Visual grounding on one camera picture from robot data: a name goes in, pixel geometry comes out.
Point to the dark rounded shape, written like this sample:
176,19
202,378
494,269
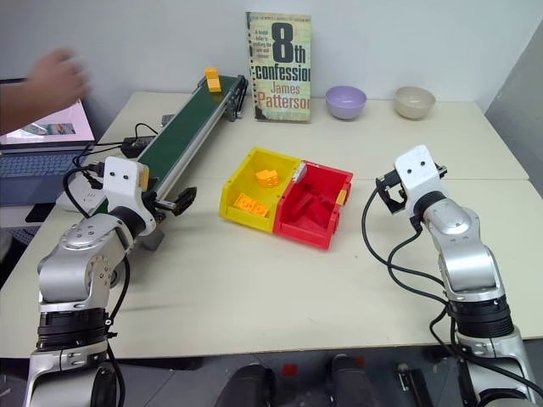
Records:
248,388
352,381

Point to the small red object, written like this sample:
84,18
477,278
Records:
289,369

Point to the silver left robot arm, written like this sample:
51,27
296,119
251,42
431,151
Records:
68,263

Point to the flat orange studded plate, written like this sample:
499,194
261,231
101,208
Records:
251,205

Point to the small dark grey box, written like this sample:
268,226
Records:
166,119

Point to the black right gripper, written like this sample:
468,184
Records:
401,203

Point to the purple bowl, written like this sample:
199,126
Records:
345,104

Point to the grey laptop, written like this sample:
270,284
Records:
38,165

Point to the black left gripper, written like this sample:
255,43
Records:
155,207

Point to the yellow plastic bin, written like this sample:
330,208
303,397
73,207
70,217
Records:
237,180

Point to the red toy block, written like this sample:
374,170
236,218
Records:
316,210

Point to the orange studded toy block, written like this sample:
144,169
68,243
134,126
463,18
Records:
267,178

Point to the yellow-orange toy block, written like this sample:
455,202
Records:
215,84

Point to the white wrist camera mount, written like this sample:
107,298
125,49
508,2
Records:
123,186
420,169

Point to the white power strip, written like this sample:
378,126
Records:
80,197

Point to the beige bowl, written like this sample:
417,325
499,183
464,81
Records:
414,104

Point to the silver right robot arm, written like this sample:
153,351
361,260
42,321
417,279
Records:
471,263

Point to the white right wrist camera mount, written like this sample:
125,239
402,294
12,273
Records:
420,169

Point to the black power adapter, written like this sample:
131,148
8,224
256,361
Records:
138,145

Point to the person's bare forearm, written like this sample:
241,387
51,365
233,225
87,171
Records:
15,108

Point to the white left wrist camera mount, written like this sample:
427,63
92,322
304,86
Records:
123,186

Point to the green conveyor belt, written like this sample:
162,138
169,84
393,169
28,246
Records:
186,123

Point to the red plastic bin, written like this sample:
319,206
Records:
297,231

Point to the person's bare hand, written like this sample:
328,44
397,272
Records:
59,80

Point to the orange bin label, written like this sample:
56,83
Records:
342,197

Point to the black bracket under table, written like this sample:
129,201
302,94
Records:
413,386

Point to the small orange toy block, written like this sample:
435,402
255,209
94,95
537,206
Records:
210,73

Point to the white bin label card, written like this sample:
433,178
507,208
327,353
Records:
300,173

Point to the grey partition panel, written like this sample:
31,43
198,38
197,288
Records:
522,114

